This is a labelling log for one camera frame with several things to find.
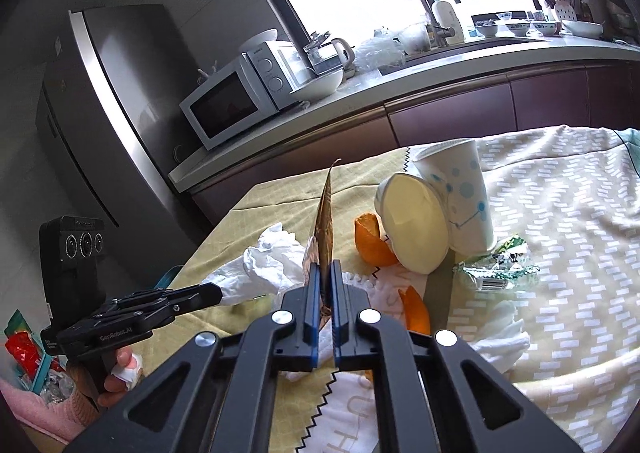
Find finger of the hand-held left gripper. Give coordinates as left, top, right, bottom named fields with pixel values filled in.
left=97, top=288, right=173, bottom=320
left=150, top=282, right=224, bottom=329

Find teal plastic rim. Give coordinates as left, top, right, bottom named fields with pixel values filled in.
left=151, top=264, right=184, bottom=292

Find white tissue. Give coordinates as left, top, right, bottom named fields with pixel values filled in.
left=204, top=224, right=312, bottom=308
left=285, top=313, right=532, bottom=384

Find white oval dish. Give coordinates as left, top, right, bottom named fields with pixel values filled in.
left=561, top=20, right=604, bottom=39

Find white electric kettle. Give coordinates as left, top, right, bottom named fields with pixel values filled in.
left=327, top=37, right=356, bottom=70

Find person's left forearm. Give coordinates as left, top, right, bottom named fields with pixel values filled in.
left=0, top=373, right=106, bottom=444

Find white toaster oven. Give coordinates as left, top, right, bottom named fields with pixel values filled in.
left=239, top=39, right=317, bottom=112

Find small white bowl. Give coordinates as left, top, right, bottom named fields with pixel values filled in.
left=239, top=28, right=280, bottom=54

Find white soap bottle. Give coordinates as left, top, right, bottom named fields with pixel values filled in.
left=430, top=0, right=464, bottom=32

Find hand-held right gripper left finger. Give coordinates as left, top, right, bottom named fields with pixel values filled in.
left=62, top=263, right=323, bottom=453

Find orange peel strip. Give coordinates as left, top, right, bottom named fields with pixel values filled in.
left=399, top=285, right=432, bottom=337

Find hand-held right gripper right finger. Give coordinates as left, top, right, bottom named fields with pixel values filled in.
left=330, top=259, right=583, bottom=453

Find brown snack wrapper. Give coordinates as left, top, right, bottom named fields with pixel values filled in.
left=301, top=159, right=344, bottom=329

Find purple kitchen cabinet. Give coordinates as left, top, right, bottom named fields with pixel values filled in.
left=189, top=58, right=640, bottom=230

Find clear plastic bags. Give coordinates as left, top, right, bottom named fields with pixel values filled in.
left=350, top=25, right=407, bottom=72

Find white plastic jar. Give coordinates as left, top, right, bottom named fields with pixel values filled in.
left=399, top=23, right=432, bottom=54

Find white microwave oven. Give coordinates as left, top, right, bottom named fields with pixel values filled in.
left=179, top=55, right=282, bottom=152

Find person's left hand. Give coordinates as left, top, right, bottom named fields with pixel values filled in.
left=97, top=350, right=146, bottom=409

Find clear lidded container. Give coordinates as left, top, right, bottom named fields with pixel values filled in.
left=303, top=32, right=347, bottom=76

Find yellow and white printed tablecloth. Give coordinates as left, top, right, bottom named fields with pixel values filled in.
left=172, top=125, right=640, bottom=453

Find silver refrigerator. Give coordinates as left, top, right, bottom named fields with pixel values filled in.
left=35, top=4, right=212, bottom=261

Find large orange peel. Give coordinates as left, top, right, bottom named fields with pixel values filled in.
left=354, top=213, right=402, bottom=267

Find green candy wrapper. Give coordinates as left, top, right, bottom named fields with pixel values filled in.
left=452, top=233, right=542, bottom=293

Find blue dotted paper cup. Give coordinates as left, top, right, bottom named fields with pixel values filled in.
left=411, top=138, right=496, bottom=254

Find teal bin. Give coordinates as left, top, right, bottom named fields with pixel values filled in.
left=2, top=309, right=77, bottom=406

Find red packet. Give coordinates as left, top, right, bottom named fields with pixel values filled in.
left=5, top=332, right=42, bottom=380

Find large white bowl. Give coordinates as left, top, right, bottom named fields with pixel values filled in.
left=288, top=67, right=345, bottom=103

